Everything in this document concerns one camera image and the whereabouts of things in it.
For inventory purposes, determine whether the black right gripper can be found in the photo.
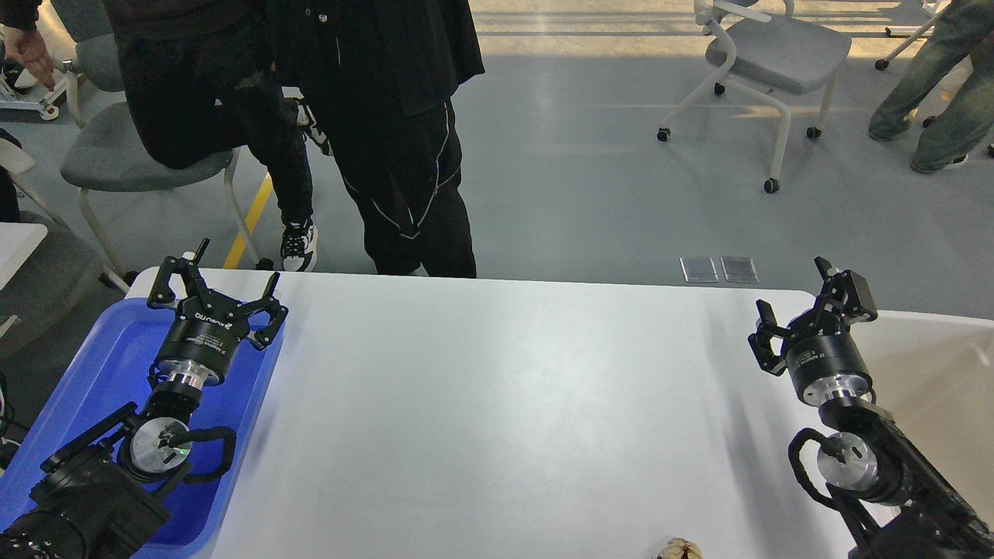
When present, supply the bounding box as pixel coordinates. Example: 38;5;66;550
748;257;879;407

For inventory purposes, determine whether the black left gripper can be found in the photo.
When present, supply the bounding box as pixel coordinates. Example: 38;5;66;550
147;238;289;388

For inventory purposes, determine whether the brown paper ball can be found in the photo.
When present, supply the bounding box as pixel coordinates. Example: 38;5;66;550
656;537;703;559

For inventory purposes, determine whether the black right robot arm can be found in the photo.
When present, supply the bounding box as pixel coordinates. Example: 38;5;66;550
748;257;993;558

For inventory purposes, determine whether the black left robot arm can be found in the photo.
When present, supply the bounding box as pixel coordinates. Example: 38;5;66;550
2;240;288;558

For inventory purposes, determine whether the right metal floor plate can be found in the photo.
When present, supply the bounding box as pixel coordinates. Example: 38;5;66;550
721;257;759;284

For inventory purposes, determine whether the metal floor plate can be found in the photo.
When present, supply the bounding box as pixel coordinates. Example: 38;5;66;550
680;257;720;284
721;257;759;284

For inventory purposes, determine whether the left metal floor plate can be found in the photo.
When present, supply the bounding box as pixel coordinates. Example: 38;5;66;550
680;257;720;284

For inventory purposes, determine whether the blue plastic tray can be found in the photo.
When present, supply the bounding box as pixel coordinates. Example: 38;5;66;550
1;298;283;558

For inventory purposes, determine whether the white plastic bin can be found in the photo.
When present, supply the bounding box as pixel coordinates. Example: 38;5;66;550
851;311;993;523

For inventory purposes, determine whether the grey chair left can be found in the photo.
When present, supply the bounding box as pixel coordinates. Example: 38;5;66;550
51;1;274;284

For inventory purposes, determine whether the white side table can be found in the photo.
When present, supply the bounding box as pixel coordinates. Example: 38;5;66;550
1;222;47;290

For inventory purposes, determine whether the person kneeling on chair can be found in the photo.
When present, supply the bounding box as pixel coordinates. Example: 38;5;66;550
0;0;335;273

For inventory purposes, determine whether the white equipment base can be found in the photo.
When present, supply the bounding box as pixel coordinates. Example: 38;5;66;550
1;60;79;121

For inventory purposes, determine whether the person in black jacket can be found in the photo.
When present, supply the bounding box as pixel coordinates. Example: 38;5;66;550
264;1;485;277

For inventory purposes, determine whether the grey white rolling chair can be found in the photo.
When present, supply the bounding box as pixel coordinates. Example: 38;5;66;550
656;1;852;193

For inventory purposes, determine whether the person in green trousers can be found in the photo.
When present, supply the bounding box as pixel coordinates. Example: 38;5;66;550
867;1;993;174

